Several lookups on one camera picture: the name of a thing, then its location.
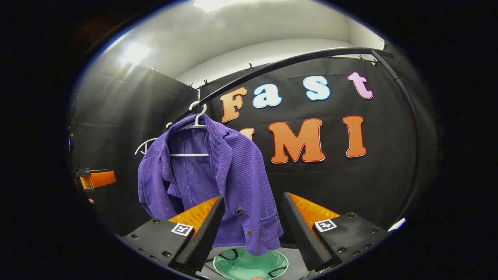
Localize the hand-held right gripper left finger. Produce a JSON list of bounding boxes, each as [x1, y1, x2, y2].
[[117, 196, 226, 278]]

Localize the ceiling light panel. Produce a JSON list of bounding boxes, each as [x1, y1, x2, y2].
[[193, 0, 249, 12], [119, 41, 152, 65]]

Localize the white clothes hanger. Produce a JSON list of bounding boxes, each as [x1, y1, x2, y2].
[[135, 137, 159, 155], [167, 100, 210, 158]]

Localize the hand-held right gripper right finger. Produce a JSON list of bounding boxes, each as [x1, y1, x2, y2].
[[282, 192, 391, 273]]

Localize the black clothes rack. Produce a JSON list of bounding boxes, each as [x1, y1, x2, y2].
[[171, 47, 423, 230]]

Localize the purple corduroy jacket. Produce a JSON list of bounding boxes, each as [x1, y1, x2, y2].
[[137, 114, 284, 256]]

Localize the green laundry hamper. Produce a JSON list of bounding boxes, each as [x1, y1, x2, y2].
[[213, 247, 289, 280]]

